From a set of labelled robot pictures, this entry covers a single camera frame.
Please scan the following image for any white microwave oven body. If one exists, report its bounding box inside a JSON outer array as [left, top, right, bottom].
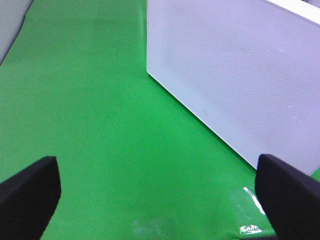
[[269, 0, 320, 25]]

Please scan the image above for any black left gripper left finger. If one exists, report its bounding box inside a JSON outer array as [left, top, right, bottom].
[[0, 156, 62, 240]]

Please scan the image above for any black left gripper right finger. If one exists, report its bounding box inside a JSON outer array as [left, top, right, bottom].
[[254, 154, 320, 240]]

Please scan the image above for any white microwave door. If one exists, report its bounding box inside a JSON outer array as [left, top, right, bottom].
[[146, 0, 320, 175]]

